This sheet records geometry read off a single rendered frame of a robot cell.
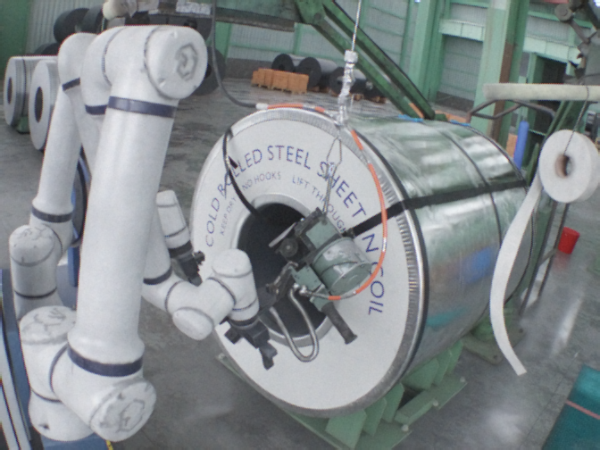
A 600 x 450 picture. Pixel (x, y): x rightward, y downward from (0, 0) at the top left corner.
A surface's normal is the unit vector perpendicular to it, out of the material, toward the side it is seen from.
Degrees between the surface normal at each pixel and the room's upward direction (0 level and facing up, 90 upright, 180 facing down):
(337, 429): 90
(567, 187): 90
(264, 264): 67
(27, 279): 90
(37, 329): 9
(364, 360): 90
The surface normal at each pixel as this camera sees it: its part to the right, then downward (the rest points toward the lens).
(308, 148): -0.69, 0.15
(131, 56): -0.48, 0.08
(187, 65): 0.83, 0.28
